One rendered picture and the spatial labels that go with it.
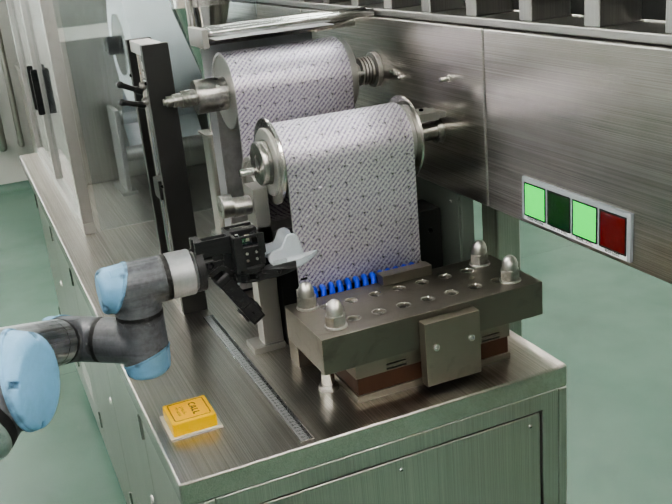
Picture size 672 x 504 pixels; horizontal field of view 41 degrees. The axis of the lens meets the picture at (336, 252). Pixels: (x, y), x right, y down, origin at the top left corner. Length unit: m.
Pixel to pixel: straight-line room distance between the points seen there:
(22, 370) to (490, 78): 0.84
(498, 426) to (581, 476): 1.38
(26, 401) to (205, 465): 0.35
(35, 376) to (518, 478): 0.84
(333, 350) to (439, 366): 0.18
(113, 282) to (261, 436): 0.33
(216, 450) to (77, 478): 1.79
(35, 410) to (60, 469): 2.11
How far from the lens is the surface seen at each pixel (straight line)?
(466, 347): 1.46
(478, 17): 1.51
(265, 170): 1.48
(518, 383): 1.49
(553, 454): 1.61
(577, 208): 1.33
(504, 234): 1.87
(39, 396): 1.11
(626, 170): 1.25
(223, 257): 1.46
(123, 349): 1.46
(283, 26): 1.76
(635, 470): 2.92
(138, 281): 1.41
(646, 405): 3.26
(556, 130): 1.35
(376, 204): 1.55
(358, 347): 1.38
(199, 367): 1.62
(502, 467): 1.56
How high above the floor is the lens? 1.61
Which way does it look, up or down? 20 degrees down
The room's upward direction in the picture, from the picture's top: 5 degrees counter-clockwise
